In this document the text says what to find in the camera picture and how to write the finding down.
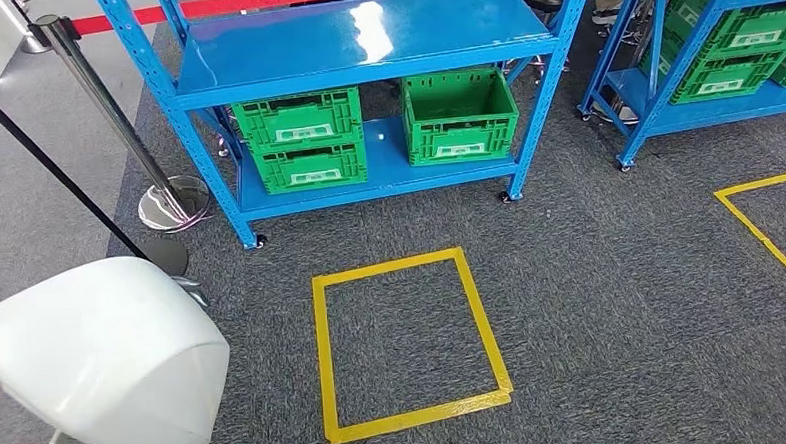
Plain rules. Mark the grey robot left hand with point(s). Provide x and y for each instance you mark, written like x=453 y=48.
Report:
x=194 y=292

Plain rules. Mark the white plastic car part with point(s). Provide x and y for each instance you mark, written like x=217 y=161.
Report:
x=100 y=352

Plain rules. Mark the blue steel shelf rack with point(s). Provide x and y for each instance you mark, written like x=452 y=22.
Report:
x=713 y=114
x=358 y=36

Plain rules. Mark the black pole stand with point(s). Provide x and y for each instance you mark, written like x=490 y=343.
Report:
x=52 y=164

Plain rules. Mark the yellow floor tape square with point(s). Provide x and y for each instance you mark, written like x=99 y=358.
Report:
x=762 y=183
x=401 y=419

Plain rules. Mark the red barrier belt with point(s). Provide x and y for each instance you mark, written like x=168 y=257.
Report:
x=224 y=2

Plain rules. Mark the green open plastic crate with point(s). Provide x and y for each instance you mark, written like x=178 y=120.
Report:
x=462 y=138

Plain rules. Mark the grey sneaker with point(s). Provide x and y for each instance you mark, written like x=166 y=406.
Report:
x=617 y=112

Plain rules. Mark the chrome stanchion post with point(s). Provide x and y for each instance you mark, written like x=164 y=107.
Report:
x=35 y=42
x=111 y=113

